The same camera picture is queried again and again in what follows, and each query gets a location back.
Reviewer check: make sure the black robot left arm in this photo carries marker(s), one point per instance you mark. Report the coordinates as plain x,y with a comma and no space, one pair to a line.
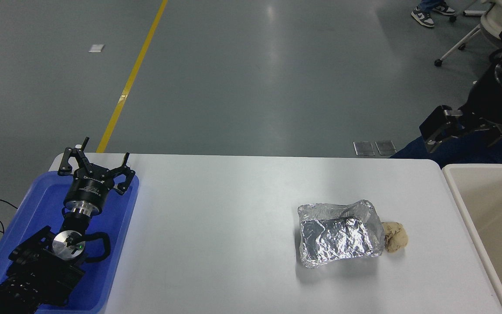
33,270

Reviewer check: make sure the silver foil plate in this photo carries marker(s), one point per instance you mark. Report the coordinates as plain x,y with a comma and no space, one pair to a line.
338,237

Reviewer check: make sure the blue plastic tray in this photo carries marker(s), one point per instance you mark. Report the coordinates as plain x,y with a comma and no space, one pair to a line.
37,209

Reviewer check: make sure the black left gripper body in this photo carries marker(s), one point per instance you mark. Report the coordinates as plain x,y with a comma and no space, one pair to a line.
89,187

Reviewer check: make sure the metal floor plate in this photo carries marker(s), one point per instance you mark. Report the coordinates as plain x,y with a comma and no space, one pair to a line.
385,147
364,148

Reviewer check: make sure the cream office chair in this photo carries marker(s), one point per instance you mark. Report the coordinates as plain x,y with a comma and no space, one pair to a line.
493,22

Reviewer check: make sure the large pale bin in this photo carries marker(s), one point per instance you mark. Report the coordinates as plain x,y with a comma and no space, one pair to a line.
495,205

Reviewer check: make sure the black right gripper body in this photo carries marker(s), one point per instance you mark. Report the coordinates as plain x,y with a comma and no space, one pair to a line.
495,107

